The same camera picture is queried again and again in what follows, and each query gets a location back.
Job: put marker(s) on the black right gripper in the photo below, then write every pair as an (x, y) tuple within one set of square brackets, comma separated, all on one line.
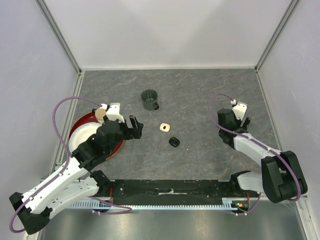
[(247, 121)]

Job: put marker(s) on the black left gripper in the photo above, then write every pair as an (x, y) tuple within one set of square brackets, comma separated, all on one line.
[(135, 132)]

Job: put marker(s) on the beige earbuds charging case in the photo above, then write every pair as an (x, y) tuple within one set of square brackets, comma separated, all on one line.
[(164, 127)]

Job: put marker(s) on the black earbuds charging case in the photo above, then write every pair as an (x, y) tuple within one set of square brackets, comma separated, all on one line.
[(174, 142)]

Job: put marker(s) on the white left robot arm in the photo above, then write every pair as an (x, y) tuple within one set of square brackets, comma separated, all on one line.
[(90, 144)]

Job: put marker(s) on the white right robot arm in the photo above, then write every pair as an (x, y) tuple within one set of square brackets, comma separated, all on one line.
[(281, 177)]

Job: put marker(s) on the dark green mug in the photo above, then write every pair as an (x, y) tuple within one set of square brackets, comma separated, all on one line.
[(149, 99)]

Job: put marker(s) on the beige ceramic cup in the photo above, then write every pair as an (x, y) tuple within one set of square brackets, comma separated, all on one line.
[(99, 114)]

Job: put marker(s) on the white ceramic plate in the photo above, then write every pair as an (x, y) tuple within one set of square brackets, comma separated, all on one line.
[(81, 134)]

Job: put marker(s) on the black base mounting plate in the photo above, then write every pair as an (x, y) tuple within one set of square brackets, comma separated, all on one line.
[(135, 192)]

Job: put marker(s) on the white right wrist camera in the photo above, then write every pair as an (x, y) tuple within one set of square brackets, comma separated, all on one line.
[(239, 109)]

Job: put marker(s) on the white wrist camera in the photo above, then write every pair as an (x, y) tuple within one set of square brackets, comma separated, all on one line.
[(239, 109), (113, 112)]

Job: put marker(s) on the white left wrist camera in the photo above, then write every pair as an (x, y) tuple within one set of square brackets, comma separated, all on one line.
[(113, 112)]

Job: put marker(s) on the white slotted cable duct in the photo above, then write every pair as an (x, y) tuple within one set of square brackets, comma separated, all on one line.
[(96, 205)]

